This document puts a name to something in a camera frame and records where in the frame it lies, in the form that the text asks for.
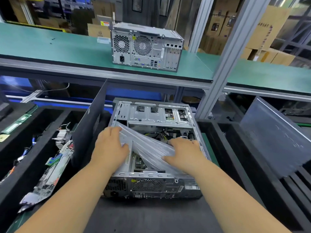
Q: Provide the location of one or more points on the person's right hand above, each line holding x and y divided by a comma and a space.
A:
187, 157

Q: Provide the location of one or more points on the person's left hand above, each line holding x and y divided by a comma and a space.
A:
109, 152

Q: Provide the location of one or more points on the clear plastic bag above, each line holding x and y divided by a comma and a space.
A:
146, 148

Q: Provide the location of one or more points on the grey computer case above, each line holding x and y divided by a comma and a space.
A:
150, 111

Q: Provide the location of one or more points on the grey side panel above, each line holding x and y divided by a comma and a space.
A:
277, 138

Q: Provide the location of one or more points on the person's left forearm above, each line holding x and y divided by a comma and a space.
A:
68, 201

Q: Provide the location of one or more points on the person's right forearm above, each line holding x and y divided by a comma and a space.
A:
238, 206

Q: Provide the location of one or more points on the silver backed desktop computer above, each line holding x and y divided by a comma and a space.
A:
146, 46

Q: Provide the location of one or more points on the black upright side panel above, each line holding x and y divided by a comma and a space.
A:
90, 128

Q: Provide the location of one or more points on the empty black foam tray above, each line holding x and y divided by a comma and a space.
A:
243, 162

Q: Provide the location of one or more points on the black foam tray with boards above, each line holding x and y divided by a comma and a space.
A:
24, 162

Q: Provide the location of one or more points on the narrow green circuit boards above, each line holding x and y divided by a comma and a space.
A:
22, 155

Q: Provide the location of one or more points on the green memory stick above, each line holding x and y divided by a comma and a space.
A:
17, 123

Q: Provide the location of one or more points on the yellow paper label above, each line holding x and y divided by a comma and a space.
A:
4, 137

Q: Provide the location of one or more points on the green upper shelf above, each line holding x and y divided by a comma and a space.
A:
58, 46

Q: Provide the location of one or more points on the stack of cardboard boxes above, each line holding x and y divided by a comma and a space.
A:
272, 26

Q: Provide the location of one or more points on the aluminium frame post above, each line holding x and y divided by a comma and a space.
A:
200, 21
233, 60

